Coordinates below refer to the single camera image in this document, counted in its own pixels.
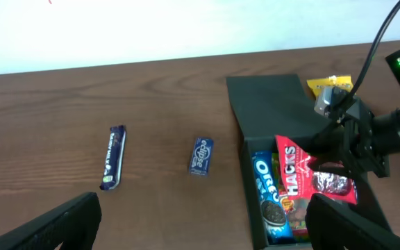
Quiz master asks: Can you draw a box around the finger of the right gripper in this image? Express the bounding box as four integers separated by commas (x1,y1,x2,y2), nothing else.
308,156,352,178

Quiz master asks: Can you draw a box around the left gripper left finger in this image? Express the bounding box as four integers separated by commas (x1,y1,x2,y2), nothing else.
0,192,102,250

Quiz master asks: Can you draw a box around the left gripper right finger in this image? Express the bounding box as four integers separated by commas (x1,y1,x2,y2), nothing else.
306,194,400,250

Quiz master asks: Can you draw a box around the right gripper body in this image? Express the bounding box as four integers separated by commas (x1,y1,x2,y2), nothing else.
310,99,390,178

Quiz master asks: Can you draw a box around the red Hacks candy bag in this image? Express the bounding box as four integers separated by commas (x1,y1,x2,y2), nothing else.
276,135,357,204

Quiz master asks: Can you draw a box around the blue Oreo cookie pack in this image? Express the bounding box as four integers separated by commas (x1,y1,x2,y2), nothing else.
251,151,294,244

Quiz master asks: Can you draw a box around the yellow Hacks candy bag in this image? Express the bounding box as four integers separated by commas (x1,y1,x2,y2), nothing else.
307,75,353,98

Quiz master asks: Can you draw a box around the purple Dairy Milk chocolate bar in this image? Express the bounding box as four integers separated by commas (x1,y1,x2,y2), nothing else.
100,125,126,191

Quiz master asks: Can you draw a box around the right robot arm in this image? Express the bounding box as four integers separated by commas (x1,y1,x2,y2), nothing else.
309,50,400,178

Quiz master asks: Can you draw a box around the blue Eclipse mint pack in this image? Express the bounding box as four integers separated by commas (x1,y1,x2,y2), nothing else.
188,137,214,176

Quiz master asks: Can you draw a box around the dark green open box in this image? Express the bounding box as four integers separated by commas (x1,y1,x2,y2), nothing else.
225,74,394,250

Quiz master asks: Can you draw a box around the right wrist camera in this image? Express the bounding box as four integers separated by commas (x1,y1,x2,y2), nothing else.
314,87,349,118

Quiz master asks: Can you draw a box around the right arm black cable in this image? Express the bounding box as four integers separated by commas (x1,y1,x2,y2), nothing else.
338,0,400,105

